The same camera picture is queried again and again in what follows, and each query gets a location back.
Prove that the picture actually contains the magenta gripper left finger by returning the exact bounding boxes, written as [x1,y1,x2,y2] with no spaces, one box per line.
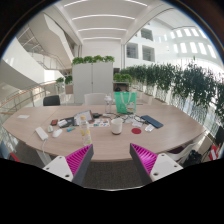
[44,144,94,185]

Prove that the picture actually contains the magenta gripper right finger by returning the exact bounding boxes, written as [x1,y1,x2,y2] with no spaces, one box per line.
[130,143,182,185]

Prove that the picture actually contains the clear plastic water bottle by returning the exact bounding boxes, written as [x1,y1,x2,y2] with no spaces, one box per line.
[79,115,92,146]

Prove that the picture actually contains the white chair right side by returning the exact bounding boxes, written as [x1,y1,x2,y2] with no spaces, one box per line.
[167,134,204,163]

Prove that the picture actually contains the white computer mouse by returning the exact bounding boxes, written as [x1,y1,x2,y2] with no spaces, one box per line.
[52,129,62,138]

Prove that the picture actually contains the small white card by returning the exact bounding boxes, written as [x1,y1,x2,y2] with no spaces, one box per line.
[145,124,154,132]

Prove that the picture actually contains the red round coaster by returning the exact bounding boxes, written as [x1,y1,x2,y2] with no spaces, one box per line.
[131,128,141,134]

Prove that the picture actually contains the dark blue notebook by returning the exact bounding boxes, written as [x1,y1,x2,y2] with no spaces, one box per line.
[140,115,163,128]

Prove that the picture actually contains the white power adapter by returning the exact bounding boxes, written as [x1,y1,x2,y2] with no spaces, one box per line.
[35,127,48,141]

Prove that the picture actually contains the white paper cup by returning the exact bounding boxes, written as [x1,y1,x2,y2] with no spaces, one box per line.
[111,118,123,134]

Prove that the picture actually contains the black eyeglasses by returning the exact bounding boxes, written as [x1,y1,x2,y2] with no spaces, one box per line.
[124,114,144,123]

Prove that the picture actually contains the tablet with white screen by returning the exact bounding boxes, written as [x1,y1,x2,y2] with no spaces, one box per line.
[73,109,95,126]

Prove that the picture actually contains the green tote bag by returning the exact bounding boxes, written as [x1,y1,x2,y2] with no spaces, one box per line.
[115,92,137,114]

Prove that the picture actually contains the black office chair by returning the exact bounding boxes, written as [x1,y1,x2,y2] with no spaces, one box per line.
[43,95,60,106]

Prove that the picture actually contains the white chair behind table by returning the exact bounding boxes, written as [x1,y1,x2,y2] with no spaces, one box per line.
[84,93,106,105]

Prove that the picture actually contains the white paper sheet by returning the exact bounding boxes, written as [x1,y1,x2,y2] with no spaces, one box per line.
[17,115,30,119]

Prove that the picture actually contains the clear glass bottle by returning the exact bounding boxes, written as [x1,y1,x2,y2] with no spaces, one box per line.
[104,95,112,113]

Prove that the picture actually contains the white cabinet with plants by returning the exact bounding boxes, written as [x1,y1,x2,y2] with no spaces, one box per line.
[72,55,114,104]

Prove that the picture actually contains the green hedge planter row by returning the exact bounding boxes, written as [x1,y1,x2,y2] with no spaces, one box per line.
[114,61,224,124]

